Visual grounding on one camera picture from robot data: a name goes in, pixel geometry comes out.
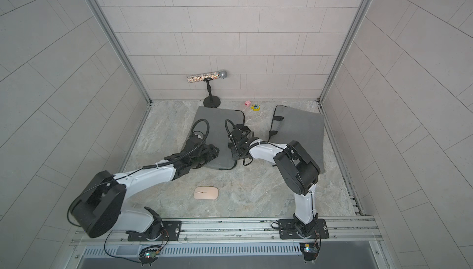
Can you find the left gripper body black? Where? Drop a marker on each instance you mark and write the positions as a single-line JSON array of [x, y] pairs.
[[205, 156]]

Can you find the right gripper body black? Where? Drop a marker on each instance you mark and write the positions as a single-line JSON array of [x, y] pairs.
[[237, 152]]

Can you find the grey laptop bag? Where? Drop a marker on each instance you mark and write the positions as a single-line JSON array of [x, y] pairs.
[[218, 135], [305, 127]]

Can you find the pink computer mouse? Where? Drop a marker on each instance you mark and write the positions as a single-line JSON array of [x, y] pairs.
[[206, 193]]

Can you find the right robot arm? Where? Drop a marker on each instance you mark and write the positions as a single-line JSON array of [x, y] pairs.
[[297, 168]]

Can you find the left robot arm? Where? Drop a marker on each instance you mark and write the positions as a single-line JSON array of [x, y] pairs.
[[102, 206]]

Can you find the black microphone stand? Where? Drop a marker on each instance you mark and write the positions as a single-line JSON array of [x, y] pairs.
[[210, 101]]

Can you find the glitter microphone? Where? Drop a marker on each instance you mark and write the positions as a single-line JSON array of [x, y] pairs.
[[220, 74]]

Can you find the left circuit board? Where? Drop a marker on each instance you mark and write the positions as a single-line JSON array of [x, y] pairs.
[[149, 255]]

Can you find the circuit board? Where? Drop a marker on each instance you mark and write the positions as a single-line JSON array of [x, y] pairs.
[[310, 251], [149, 255]]

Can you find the right circuit board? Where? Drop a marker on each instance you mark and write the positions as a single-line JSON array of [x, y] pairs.
[[310, 251]]

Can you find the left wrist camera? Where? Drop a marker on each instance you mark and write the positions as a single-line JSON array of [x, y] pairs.
[[198, 134]]

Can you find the aluminium mounting rail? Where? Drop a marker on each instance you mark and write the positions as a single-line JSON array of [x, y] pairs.
[[242, 230]]

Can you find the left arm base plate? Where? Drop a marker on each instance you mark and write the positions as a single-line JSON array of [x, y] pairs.
[[170, 230]]

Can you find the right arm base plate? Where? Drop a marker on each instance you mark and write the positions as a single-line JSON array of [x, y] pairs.
[[294, 229]]

